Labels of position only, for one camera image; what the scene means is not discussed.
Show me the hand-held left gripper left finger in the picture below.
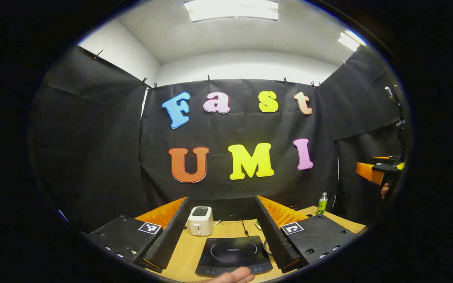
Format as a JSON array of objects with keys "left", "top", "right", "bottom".
[{"left": 87, "top": 197, "right": 191, "bottom": 274}]

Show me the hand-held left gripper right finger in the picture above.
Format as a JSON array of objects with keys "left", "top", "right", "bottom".
[{"left": 255, "top": 195, "right": 359, "bottom": 274}]

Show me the black induction cooktop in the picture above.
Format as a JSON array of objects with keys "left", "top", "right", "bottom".
[{"left": 195, "top": 235, "right": 273, "bottom": 277}]

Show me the white toaster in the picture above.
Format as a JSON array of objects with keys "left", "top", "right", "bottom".
[{"left": 188, "top": 206, "right": 214, "bottom": 236}]

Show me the green drink bottle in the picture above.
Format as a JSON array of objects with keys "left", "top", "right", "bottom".
[{"left": 316, "top": 192, "right": 328, "bottom": 215}]

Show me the dark metal stand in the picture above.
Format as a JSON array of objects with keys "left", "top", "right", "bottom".
[{"left": 384, "top": 86, "right": 406, "bottom": 132}]

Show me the black backdrop cloth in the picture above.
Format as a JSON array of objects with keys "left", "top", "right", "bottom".
[{"left": 30, "top": 45, "right": 410, "bottom": 236}]

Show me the small ceiling light panel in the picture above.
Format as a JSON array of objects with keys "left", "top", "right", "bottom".
[{"left": 337, "top": 31, "right": 366, "bottom": 51}]

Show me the row of black cloth clips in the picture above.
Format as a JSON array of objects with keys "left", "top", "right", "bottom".
[{"left": 94, "top": 50, "right": 347, "bottom": 89}]

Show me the large ceiling light panel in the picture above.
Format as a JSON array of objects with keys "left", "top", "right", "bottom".
[{"left": 183, "top": 0, "right": 279, "bottom": 22}]

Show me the black power cable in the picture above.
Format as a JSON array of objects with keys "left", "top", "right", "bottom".
[{"left": 228, "top": 214, "right": 250, "bottom": 237}]

